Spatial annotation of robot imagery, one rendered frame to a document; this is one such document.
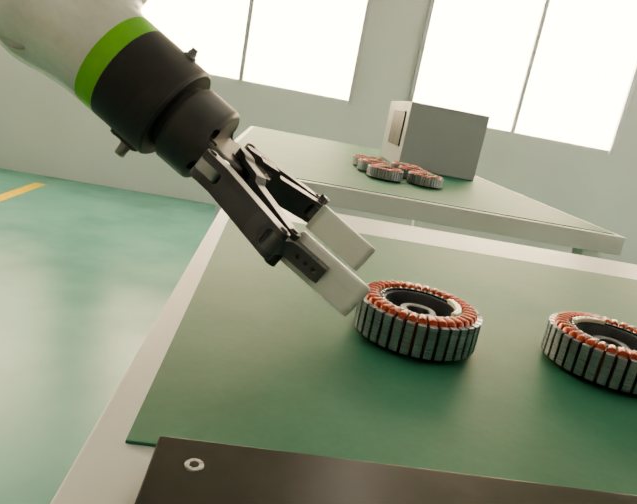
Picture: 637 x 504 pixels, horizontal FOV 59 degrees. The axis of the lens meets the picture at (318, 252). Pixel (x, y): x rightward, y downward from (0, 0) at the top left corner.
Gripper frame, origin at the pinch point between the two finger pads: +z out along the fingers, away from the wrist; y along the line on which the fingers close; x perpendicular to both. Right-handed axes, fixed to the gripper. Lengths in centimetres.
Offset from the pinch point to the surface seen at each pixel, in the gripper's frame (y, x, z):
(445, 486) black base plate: 23.9, 0.8, 7.5
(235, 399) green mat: 17.3, -7.1, -2.1
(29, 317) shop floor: -130, -126, -58
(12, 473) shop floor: -55, -103, -18
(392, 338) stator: 5.2, -0.8, 5.5
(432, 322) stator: 5.0, 2.3, 6.9
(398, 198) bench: -92, -1, 8
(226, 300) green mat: 1.2, -9.7, -6.8
